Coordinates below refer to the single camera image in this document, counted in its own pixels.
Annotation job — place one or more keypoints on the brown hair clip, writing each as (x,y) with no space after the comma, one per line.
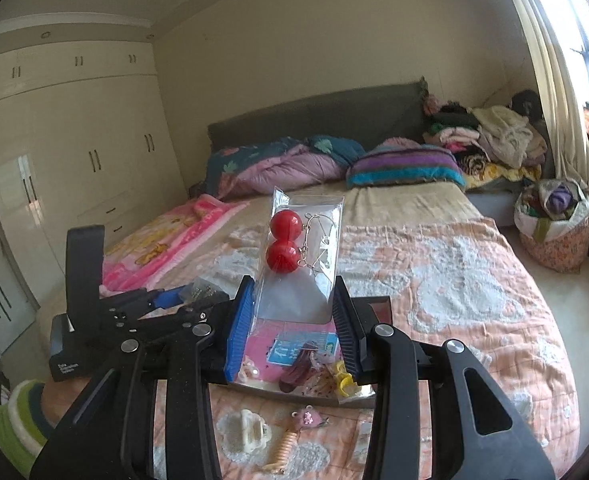
(299,371)

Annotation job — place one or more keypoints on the orange cloud quilt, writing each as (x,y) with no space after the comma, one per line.
(449,285)

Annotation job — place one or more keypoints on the cream claw hair clip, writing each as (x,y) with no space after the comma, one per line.
(244,432)

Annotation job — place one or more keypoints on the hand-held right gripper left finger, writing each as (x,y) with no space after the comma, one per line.
(237,332)

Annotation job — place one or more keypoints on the dark grey headboard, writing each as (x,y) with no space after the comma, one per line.
(324,115)

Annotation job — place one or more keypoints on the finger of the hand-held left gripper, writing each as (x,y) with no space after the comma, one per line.
(168,299)
(209,311)

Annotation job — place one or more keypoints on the floral bag of clothes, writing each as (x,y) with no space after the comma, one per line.
(554,250)

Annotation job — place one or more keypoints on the red ball earrings packet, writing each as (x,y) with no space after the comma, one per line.
(285,225)

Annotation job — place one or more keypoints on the pile of clothes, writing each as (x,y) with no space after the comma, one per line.
(499,130)

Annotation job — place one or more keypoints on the cream wardrobe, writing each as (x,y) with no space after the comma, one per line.
(99,125)

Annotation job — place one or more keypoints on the shallow pink-lined cardboard box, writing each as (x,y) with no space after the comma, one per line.
(269,332)

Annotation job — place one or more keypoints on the striped purple pillow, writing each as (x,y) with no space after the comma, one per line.
(404,167)

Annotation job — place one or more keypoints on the cream curtain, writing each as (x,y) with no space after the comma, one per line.
(549,85)

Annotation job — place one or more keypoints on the pink and blue duvet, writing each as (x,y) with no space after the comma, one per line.
(274,167)

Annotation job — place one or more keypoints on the beige bed sheet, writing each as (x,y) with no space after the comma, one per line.
(399,202)

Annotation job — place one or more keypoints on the pink printed blanket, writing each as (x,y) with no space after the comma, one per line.
(174,235)

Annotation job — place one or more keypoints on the translucent yellow hair clip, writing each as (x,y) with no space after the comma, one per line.
(334,370)

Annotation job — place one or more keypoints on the grey bedside bench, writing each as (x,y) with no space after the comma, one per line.
(489,205)

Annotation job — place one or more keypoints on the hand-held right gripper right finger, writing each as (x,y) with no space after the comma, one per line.
(347,332)

